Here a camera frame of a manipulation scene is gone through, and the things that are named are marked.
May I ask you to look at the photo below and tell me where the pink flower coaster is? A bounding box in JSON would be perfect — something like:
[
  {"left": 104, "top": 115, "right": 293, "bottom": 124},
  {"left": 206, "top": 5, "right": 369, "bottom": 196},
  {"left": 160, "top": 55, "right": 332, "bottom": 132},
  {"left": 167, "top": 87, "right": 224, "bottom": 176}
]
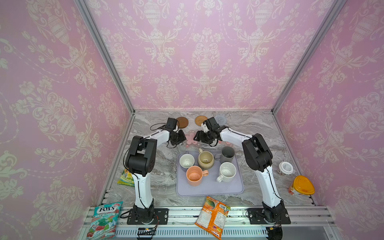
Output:
[
  {"left": 186, "top": 131, "right": 199, "bottom": 148},
  {"left": 220, "top": 142, "right": 234, "bottom": 147}
]

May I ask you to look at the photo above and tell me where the brown wooden coaster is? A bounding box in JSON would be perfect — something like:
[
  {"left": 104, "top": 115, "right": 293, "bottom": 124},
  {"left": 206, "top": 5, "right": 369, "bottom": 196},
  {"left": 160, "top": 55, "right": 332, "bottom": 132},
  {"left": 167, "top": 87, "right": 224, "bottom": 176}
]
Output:
[{"left": 177, "top": 117, "right": 189, "bottom": 129}]

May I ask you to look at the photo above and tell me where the blue woven coaster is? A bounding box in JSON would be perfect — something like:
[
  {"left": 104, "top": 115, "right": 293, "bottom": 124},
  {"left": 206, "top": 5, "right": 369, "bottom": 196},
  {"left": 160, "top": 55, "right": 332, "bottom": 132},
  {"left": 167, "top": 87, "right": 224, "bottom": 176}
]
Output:
[{"left": 214, "top": 115, "right": 227, "bottom": 126}]

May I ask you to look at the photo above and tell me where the woven rattan coaster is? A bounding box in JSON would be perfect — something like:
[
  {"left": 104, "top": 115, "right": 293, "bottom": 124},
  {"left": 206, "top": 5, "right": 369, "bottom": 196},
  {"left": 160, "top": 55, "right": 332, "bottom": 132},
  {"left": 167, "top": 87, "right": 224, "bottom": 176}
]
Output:
[{"left": 195, "top": 116, "right": 208, "bottom": 126}]

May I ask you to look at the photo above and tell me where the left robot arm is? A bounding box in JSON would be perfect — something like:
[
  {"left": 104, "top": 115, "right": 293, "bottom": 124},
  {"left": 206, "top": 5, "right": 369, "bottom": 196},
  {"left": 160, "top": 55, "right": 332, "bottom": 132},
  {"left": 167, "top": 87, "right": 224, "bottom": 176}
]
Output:
[{"left": 124, "top": 118, "right": 186, "bottom": 224}]

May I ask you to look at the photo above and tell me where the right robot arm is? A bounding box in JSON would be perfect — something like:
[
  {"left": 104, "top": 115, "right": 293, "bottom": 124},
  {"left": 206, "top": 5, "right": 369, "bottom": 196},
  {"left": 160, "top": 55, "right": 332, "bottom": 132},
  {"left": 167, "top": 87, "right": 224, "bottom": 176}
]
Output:
[{"left": 194, "top": 117, "right": 291, "bottom": 225}]

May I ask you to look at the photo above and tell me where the small lavender white cup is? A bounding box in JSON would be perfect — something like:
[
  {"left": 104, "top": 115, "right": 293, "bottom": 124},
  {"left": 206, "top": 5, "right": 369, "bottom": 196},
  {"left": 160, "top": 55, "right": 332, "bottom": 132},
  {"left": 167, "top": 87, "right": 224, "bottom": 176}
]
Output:
[{"left": 179, "top": 154, "right": 195, "bottom": 172}]

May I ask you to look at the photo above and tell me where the white lidded paper cup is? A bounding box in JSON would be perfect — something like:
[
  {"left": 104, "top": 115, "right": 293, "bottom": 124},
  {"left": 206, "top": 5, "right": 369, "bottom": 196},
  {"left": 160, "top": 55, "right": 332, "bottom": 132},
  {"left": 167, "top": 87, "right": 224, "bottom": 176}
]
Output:
[{"left": 278, "top": 162, "right": 294, "bottom": 175}]

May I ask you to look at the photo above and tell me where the yellow lidded cup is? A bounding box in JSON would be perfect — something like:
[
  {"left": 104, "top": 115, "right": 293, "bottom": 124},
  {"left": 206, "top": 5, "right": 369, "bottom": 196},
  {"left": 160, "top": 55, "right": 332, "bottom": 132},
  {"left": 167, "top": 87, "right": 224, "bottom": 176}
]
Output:
[{"left": 289, "top": 176, "right": 316, "bottom": 196}]

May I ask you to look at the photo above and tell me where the grey mug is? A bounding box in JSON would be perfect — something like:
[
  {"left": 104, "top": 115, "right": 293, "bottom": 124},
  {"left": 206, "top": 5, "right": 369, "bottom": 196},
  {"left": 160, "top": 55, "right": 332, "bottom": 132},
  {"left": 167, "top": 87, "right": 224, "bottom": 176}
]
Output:
[{"left": 214, "top": 147, "right": 235, "bottom": 164}]

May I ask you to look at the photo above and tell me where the beige ceramic mug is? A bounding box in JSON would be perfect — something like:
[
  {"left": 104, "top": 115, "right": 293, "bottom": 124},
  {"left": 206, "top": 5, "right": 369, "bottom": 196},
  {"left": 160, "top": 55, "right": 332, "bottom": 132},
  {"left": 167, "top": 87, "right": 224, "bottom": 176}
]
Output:
[{"left": 198, "top": 148, "right": 215, "bottom": 170}]

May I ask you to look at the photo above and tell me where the white mug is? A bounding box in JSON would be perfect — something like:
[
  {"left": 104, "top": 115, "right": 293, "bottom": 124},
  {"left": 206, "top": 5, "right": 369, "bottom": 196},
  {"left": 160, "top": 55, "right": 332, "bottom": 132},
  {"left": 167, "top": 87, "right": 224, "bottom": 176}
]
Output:
[{"left": 216, "top": 162, "right": 237, "bottom": 183}]

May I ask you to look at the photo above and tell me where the orange pink mug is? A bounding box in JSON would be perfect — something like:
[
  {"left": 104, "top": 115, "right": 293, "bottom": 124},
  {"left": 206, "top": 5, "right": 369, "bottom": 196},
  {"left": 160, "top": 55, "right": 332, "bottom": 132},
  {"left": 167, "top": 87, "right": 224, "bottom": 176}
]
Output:
[{"left": 186, "top": 166, "right": 209, "bottom": 187}]

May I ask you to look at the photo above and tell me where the lavender silicone tray mat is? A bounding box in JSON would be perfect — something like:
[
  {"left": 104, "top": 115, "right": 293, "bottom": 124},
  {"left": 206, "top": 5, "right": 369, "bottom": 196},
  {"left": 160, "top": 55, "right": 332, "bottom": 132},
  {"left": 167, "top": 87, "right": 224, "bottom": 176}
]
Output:
[{"left": 176, "top": 152, "right": 245, "bottom": 197}]

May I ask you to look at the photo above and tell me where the green yellow Fox's candy bag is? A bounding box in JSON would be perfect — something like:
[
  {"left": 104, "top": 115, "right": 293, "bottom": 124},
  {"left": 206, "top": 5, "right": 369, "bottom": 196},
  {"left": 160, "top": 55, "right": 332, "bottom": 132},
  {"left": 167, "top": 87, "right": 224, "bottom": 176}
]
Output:
[{"left": 117, "top": 169, "right": 135, "bottom": 187}]

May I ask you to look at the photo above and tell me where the orange snack bag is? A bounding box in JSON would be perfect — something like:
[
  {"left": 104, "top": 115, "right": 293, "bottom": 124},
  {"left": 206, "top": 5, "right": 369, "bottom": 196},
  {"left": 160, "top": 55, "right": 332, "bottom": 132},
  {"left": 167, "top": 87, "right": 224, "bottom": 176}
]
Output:
[{"left": 195, "top": 197, "right": 231, "bottom": 240}]

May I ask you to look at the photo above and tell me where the red green Fox's candy bag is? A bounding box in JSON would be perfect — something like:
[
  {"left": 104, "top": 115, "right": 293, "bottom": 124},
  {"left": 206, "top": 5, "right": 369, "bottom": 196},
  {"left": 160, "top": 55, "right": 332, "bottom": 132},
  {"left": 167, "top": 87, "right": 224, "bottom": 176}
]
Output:
[{"left": 87, "top": 202, "right": 123, "bottom": 240}]

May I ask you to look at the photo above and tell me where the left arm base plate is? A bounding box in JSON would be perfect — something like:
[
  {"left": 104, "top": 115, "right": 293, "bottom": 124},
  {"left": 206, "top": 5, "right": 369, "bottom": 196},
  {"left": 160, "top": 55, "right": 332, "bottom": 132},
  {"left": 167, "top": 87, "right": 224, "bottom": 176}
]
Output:
[{"left": 127, "top": 208, "right": 169, "bottom": 225}]

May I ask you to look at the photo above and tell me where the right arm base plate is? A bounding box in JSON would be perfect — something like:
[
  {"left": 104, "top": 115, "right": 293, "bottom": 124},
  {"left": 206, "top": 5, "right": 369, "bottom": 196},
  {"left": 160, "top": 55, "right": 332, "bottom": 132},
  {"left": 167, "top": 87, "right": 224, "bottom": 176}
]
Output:
[{"left": 246, "top": 208, "right": 291, "bottom": 225}]

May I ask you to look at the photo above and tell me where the aluminium front rail frame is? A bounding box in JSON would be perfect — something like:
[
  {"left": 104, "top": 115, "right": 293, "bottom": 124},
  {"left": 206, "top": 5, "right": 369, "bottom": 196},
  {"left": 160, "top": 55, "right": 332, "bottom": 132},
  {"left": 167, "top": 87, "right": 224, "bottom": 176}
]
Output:
[{"left": 77, "top": 205, "right": 340, "bottom": 240}]

